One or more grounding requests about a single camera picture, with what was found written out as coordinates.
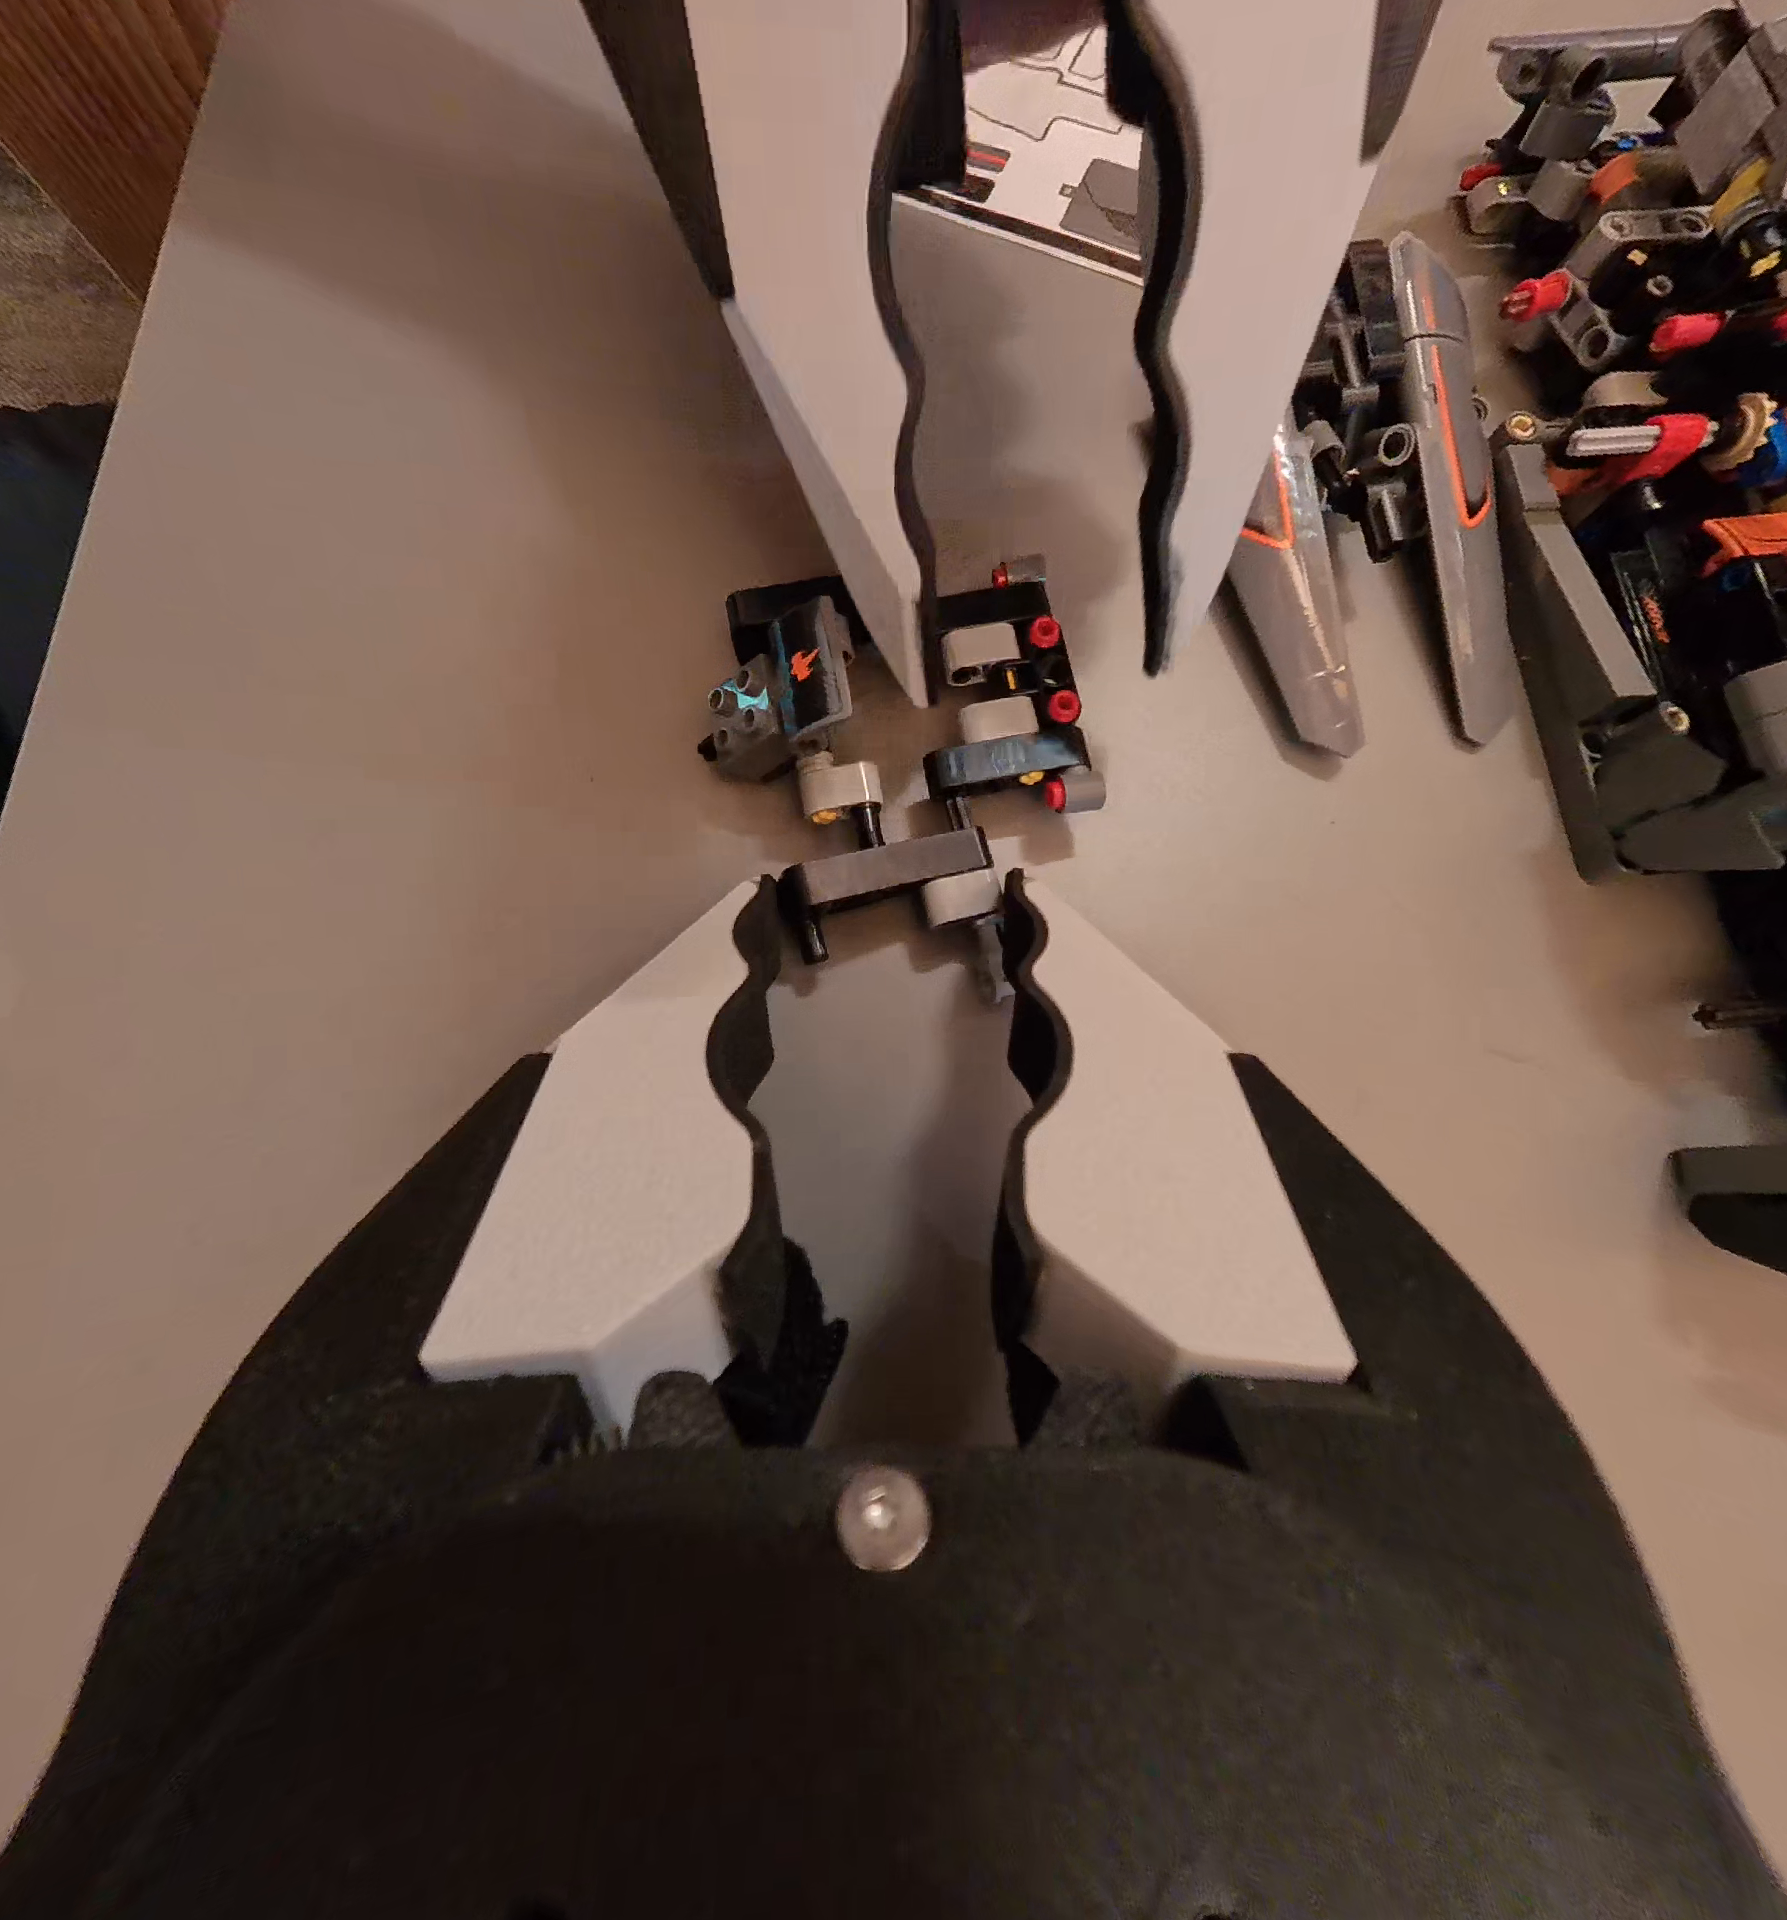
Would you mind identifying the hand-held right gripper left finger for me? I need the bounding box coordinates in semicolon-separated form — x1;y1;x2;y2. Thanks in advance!
415;871;782;1438

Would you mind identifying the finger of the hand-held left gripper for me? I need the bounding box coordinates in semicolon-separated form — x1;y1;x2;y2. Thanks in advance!
679;0;941;710
1131;0;1382;675

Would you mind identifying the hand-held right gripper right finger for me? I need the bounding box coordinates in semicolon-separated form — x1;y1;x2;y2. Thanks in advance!
992;872;1363;1445

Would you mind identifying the black printed lego block assembly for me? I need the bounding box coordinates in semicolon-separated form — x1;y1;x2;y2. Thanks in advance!
701;593;890;851

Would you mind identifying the small black grey brick assembly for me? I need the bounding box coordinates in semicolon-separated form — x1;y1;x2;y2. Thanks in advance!
921;551;1107;819

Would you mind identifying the grey lego wing panel assembly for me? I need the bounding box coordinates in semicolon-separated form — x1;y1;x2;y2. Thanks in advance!
1223;233;1526;759

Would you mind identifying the large lego car chassis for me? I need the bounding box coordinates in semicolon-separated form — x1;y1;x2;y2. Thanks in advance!
1455;0;1787;1299

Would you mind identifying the white sticker sheet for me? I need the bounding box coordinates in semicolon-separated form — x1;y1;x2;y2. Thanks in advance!
960;46;1150;281

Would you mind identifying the wooden cabinet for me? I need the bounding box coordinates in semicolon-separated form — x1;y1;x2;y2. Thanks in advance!
0;0;227;295

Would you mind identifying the grey patterned rug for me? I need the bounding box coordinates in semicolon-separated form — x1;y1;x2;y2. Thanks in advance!
0;68;143;414

